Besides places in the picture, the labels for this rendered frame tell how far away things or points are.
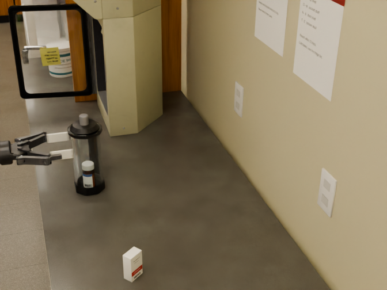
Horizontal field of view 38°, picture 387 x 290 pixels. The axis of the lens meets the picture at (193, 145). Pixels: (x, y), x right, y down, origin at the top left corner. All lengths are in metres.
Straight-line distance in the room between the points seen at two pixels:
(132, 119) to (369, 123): 1.14
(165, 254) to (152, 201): 0.27
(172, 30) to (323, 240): 1.29
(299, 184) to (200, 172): 0.45
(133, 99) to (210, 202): 0.58
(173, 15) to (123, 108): 0.54
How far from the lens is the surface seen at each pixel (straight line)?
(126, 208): 1.82
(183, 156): 2.09
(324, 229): 1.59
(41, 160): 1.76
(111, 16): 2.07
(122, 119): 2.22
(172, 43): 2.56
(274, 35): 1.72
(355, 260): 1.49
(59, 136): 1.89
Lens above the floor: 1.98
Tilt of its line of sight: 29 degrees down
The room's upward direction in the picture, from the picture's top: 1 degrees clockwise
